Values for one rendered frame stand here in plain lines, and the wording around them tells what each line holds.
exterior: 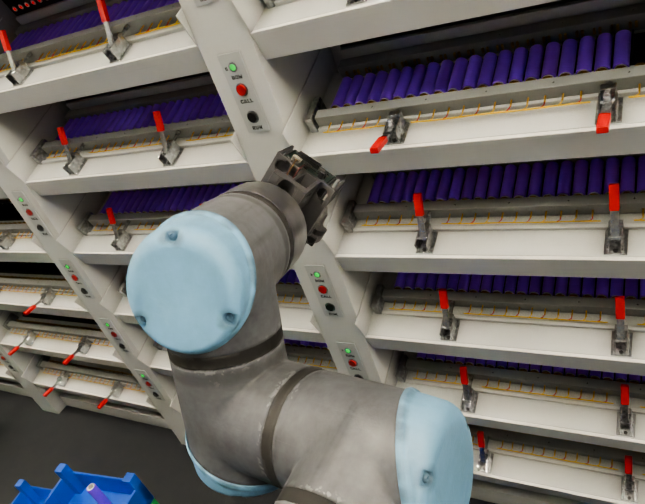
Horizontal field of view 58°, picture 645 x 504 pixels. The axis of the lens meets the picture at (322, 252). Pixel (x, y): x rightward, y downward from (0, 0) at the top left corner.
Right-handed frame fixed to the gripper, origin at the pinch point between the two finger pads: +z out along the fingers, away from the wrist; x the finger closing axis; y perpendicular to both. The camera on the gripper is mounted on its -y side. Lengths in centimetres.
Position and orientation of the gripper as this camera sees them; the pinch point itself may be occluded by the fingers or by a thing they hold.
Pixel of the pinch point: (306, 198)
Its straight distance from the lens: 74.0
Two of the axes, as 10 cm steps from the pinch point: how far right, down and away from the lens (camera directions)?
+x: -8.3, -5.6, 0.3
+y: 5.1, -7.7, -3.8
